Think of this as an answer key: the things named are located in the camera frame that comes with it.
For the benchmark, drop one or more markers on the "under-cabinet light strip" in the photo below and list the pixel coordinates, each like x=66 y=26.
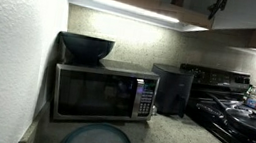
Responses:
x=136 y=9

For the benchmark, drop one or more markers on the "clear bottle with blue label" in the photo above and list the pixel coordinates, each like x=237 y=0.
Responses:
x=253 y=99

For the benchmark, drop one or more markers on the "stainless steel microwave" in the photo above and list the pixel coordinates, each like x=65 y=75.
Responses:
x=98 y=94

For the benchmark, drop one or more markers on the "black air fryer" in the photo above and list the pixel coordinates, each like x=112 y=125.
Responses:
x=170 y=91

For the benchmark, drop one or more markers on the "dark blue bowl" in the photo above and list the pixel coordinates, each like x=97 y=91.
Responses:
x=86 y=47

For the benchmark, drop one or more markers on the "black stove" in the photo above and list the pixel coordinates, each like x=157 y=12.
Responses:
x=217 y=80

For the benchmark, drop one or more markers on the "black frying pan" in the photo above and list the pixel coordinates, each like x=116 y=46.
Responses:
x=251 y=130

